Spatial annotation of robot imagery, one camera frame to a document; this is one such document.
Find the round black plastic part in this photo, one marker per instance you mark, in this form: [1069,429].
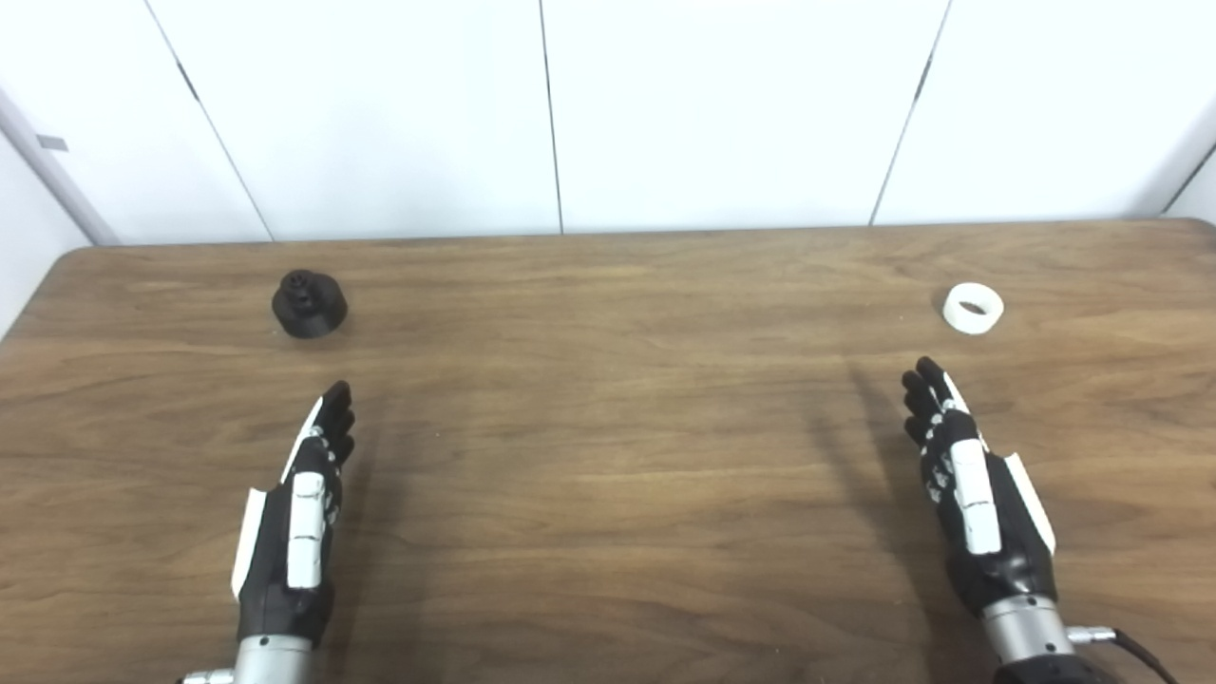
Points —
[309,306]

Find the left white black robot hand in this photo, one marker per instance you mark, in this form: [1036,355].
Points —
[306,532]

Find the small grey wall tag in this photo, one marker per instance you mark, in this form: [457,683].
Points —
[52,143]

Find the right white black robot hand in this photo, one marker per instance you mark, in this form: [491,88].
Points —
[978,503]

